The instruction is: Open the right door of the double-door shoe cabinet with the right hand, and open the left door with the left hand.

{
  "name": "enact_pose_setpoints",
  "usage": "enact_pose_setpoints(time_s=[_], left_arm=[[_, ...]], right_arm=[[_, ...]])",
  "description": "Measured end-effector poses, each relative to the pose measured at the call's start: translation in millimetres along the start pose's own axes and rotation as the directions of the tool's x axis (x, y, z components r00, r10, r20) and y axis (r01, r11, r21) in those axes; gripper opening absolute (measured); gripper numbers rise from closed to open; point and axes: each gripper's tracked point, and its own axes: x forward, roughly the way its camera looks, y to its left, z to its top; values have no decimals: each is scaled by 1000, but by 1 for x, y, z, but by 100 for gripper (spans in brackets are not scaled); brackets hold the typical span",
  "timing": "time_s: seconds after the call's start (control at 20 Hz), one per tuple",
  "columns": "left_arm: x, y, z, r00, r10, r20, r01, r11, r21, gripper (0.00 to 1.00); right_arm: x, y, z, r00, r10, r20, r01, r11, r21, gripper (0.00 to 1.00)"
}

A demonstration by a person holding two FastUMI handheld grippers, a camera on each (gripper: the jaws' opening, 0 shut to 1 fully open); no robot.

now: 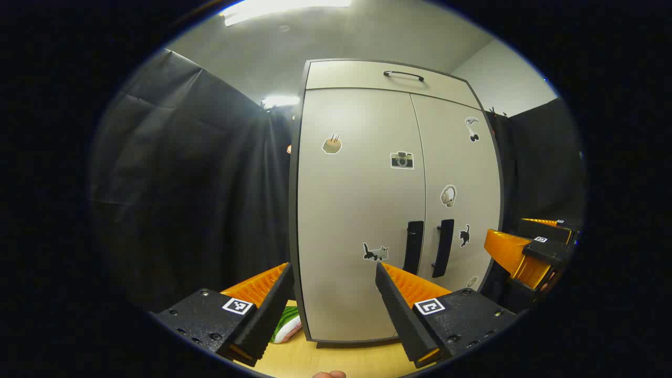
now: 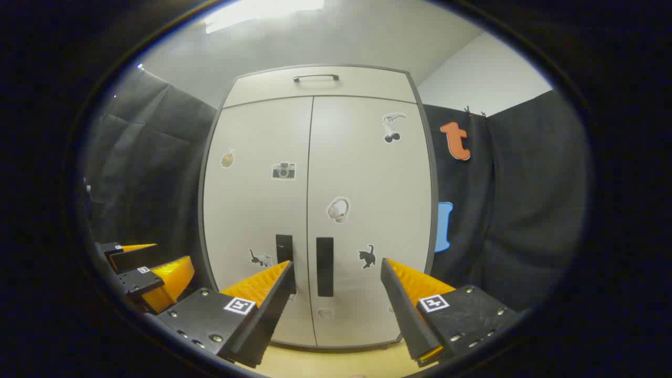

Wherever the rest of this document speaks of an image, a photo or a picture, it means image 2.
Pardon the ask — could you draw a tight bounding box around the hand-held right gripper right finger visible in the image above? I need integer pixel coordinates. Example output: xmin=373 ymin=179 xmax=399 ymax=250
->
xmin=381 ymin=257 xmax=520 ymax=368

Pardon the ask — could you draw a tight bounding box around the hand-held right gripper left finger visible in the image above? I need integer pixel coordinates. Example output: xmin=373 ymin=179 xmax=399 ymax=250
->
xmin=157 ymin=260 xmax=296 ymax=369

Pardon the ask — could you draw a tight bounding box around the black door handle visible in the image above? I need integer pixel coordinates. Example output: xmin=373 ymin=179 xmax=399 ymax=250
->
xmin=276 ymin=234 xmax=297 ymax=295
xmin=316 ymin=237 xmax=334 ymax=298

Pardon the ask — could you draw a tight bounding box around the white cabinet door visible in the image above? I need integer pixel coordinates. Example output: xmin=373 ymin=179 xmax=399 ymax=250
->
xmin=307 ymin=96 xmax=435 ymax=346
xmin=202 ymin=96 xmax=317 ymax=347

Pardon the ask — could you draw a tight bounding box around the white double-door shoe cabinet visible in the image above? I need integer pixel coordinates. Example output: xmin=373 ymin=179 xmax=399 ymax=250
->
xmin=198 ymin=64 xmax=439 ymax=350

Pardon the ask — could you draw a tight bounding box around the black backdrop cloth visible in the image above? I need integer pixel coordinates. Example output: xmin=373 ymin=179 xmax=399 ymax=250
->
xmin=79 ymin=66 xmax=593 ymax=316

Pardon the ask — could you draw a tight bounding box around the ceiling light panel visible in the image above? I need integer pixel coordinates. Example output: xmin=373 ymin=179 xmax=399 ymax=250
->
xmin=205 ymin=0 xmax=326 ymax=35

